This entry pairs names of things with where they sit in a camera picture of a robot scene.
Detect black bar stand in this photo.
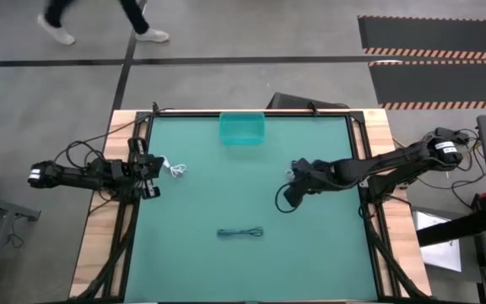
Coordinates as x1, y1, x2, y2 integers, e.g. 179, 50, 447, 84
415, 206, 486, 248

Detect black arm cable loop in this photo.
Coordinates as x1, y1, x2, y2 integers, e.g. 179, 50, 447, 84
52, 100, 176, 171

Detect blue black braided USB cable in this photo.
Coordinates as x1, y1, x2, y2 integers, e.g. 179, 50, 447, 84
216, 225, 265, 239

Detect white braided USB cable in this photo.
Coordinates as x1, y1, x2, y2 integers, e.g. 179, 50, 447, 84
160, 155, 188, 179

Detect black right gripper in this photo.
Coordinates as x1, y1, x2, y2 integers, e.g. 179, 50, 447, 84
283, 157, 336, 209

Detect person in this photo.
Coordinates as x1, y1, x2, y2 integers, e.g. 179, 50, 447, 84
35, 0, 170, 46

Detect black loose cables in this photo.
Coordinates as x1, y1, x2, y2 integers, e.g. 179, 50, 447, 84
415, 126, 486, 210

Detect white paper sheet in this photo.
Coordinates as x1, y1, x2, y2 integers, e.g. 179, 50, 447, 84
413, 209, 463, 274

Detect black box on floor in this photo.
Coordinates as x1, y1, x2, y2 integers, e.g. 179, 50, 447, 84
266, 91, 350, 111

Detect black hazard-striped floor mat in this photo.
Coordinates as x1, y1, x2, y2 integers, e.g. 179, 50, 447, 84
368, 60, 486, 111
357, 14, 486, 61

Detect teal plastic bin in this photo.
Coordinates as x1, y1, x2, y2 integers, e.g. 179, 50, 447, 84
219, 111, 267, 147

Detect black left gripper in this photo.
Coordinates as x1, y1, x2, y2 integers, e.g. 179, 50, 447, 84
121, 136, 165, 201

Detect black cable bundle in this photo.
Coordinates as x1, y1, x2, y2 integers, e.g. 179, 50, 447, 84
73, 200, 139, 301
359, 198, 432, 301

